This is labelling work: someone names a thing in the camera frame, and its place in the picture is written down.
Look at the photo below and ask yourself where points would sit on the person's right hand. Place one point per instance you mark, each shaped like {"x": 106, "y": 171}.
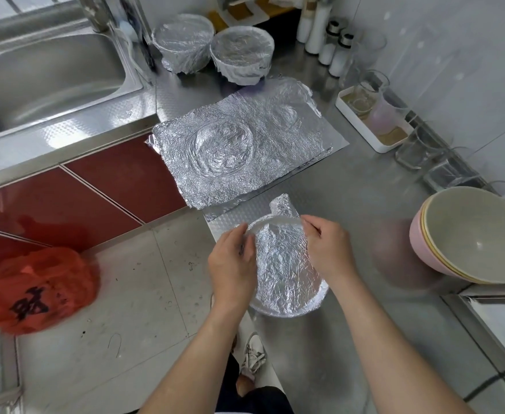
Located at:
{"x": 330, "y": 247}

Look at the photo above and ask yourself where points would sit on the person's left hand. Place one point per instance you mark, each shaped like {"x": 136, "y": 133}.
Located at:
{"x": 231, "y": 273}

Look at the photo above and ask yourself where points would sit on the foil-wrapped bowl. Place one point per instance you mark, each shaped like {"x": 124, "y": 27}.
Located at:
{"x": 283, "y": 267}

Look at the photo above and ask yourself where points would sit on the stack of aluminium foil sheets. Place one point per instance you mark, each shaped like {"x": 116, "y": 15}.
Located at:
{"x": 244, "y": 138}

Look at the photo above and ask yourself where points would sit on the stack of coloured bowls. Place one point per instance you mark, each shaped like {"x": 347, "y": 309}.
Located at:
{"x": 481, "y": 235}

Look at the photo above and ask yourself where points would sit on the foil-covered bowl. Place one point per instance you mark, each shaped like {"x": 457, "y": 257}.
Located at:
{"x": 183, "y": 43}
{"x": 242, "y": 54}

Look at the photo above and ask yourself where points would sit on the person's left forearm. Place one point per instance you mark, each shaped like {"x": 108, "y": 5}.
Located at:
{"x": 196, "y": 366}

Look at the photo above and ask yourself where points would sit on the person's right forearm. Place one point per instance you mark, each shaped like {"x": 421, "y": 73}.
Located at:
{"x": 399, "y": 349}

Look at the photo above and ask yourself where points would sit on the person's right white shoe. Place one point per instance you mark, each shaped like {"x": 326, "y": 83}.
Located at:
{"x": 253, "y": 356}

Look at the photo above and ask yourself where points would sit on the person's dark trousers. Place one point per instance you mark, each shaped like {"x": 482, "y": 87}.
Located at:
{"x": 252, "y": 399}

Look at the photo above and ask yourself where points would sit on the white rectangular tray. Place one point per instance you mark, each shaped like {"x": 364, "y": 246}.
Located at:
{"x": 349, "y": 120}

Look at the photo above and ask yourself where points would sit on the red kitchen cabinet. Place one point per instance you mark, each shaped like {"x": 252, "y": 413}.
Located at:
{"x": 127, "y": 176}

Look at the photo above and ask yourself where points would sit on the pink translucent cup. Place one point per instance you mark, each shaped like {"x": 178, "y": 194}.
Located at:
{"x": 387, "y": 116}

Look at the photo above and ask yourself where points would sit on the white spoon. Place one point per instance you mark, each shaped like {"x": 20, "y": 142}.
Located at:
{"x": 503, "y": 187}

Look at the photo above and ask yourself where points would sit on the white shaker with black lid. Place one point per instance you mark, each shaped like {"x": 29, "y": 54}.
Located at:
{"x": 328, "y": 51}
{"x": 340, "y": 63}

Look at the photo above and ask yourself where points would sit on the red plastic bag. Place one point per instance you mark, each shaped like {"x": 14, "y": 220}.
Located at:
{"x": 32, "y": 293}

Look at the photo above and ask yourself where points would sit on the tall white steel-capped bottle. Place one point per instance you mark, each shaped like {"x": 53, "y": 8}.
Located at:
{"x": 317, "y": 30}

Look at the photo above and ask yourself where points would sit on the small white tan-capped bottle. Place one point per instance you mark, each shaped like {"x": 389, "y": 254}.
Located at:
{"x": 304, "y": 26}

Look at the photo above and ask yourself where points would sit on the white corner shelf rack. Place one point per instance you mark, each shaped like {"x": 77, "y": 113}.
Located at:
{"x": 252, "y": 6}

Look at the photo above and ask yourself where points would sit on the white dish brush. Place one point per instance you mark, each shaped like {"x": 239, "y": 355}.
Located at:
{"x": 129, "y": 32}

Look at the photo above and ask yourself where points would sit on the stainless steel sink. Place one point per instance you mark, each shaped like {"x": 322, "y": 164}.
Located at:
{"x": 45, "y": 82}

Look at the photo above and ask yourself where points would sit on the steel faucet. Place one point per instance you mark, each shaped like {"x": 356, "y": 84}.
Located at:
{"x": 95, "y": 13}

